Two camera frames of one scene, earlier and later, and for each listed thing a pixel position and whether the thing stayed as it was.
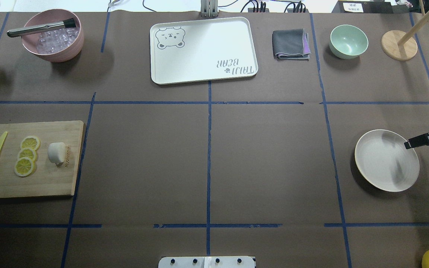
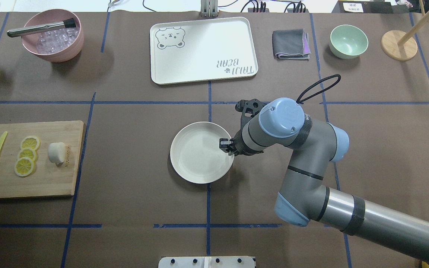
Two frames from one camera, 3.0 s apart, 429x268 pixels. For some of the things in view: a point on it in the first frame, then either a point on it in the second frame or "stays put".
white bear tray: (188, 51) stays put
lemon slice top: (31, 142) stays put
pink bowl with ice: (57, 46) stays put
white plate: (383, 160) → (196, 155)
